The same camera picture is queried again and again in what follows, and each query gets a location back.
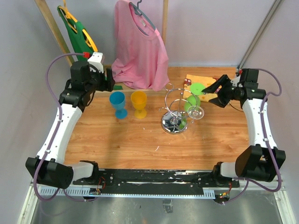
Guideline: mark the yellow clothes hanger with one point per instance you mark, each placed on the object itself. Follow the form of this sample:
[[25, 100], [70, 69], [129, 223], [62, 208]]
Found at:
[[80, 39]]

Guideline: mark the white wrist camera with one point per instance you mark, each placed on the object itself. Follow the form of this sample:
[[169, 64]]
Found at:
[[235, 82], [96, 60]]

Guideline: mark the green plastic wine glass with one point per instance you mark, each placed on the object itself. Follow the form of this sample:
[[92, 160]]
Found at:
[[193, 99]]

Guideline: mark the green vest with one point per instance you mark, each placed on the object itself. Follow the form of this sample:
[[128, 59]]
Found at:
[[82, 42]]

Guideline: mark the yellow printed folded cloth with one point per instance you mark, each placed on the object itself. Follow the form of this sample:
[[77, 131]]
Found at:
[[206, 81]]

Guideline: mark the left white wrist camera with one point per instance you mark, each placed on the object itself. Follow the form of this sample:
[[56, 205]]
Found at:
[[96, 60]]

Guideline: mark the orange plastic wine glass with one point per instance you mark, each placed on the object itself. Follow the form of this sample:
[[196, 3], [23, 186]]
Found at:
[[138, 100]]

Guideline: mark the aluminium frame rail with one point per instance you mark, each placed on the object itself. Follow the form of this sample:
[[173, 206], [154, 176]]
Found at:
[[90, 193]]

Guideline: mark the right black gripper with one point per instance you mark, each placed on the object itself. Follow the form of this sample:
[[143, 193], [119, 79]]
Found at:
[[222, 80]]

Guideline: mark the blue plastic wine glass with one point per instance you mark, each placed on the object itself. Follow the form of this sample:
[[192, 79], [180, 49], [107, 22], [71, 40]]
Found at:
[[117, 100]]

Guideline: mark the pink t-shirt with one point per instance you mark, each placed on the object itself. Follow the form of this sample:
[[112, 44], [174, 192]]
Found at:
[[141, 57]]

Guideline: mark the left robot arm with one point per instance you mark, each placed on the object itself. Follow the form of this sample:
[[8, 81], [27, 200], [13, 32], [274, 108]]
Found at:
[[48, 167]]

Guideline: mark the chrome wine glass rack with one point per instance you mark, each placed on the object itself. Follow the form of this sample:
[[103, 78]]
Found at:
[[176, 119]]

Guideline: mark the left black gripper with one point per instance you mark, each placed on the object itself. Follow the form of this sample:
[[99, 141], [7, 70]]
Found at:
[[107, 85]]

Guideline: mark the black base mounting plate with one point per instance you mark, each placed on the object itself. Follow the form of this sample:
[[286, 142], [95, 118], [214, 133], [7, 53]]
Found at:
[[154, 182]]

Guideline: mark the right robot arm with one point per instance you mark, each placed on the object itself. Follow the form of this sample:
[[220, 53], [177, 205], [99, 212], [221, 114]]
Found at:
[[262, 160]]

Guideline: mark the wooden clothes rack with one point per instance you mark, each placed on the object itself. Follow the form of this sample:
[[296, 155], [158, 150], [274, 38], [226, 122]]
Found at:
[[50, 21]]

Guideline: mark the grey clothes hanger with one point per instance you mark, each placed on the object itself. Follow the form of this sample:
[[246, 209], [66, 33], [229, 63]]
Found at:
[[141, 15]]

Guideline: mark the clear wine glass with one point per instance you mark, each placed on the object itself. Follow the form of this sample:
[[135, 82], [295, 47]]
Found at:
[[195, 112]]

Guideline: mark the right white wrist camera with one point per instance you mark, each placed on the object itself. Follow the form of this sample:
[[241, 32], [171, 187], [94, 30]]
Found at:
[[235, 82]]

